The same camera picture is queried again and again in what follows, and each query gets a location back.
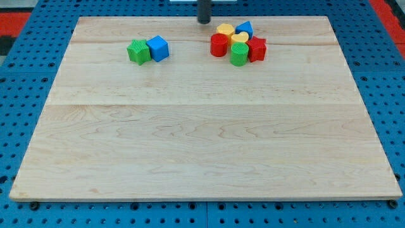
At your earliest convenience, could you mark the yellow heart block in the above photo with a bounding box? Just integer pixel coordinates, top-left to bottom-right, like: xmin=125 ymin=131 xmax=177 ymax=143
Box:
xmin=230 ymin=32 xmax=249 ymax=46

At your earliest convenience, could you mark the red cylinder block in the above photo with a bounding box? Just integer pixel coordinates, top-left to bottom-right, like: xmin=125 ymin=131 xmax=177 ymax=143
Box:
xmin=210 ymin=34 xmax=228 ymax=57

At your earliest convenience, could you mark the red star block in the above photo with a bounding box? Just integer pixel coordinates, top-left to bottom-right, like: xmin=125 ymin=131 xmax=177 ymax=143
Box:
xmin=246 ymin=36 xmax=267 ymax=62

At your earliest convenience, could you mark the yellow hexagon block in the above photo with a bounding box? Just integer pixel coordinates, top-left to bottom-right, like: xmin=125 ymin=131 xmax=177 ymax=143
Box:
xmin=216 ymin=23 xmax=235 ymax=39

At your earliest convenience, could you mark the blue triangle block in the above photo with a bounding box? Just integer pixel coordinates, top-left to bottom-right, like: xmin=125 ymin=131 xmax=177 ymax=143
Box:
xmin=235 ymin=21 xmax=254 ymax=40

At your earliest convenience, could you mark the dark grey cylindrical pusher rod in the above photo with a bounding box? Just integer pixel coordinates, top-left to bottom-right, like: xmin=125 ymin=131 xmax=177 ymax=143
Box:
xmin=197 ymin=0 xmax=211 ymax=24

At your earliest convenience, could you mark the green star block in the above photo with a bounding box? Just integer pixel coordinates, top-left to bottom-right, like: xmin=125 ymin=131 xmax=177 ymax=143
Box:
xmin=127 ymin=39 xmax=151 ymax=65

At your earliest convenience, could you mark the green cylinder block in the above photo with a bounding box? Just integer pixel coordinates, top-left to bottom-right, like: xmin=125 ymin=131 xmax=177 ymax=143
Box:
xmin=230 ymin=42 xmax=249 ymax=67

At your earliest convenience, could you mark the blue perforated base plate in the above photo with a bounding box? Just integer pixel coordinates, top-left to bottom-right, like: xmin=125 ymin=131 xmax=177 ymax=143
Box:
xmin=1 ymin=0 xmax=404 ymax=227

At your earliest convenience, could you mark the blue cube block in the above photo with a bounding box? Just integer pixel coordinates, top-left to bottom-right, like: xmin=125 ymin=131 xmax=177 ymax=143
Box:
xmin=146 ymin=35 xmax=170 ymax=62

